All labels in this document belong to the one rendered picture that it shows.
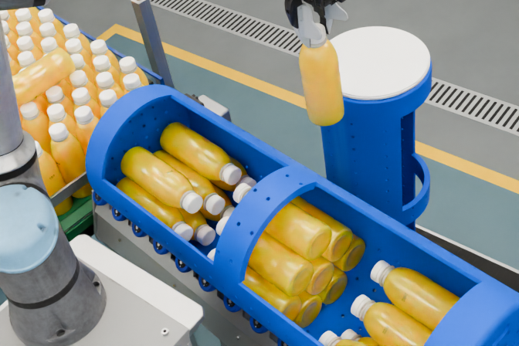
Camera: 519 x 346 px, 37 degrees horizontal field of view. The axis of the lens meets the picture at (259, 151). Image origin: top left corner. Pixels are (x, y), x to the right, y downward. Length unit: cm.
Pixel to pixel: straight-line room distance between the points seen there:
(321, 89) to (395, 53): 55
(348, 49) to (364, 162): 28
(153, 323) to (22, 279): 21
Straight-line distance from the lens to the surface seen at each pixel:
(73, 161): 183
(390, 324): 132
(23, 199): 114
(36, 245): 111
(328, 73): 137
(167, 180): 152
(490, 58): 357
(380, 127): 185
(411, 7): 389
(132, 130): 166
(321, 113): 142
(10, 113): 116
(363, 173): 196
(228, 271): 135
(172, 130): 164
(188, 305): 132
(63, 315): 121
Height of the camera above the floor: 220
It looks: 44 degrees down
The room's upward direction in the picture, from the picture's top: 11 degrees counter-clockwise
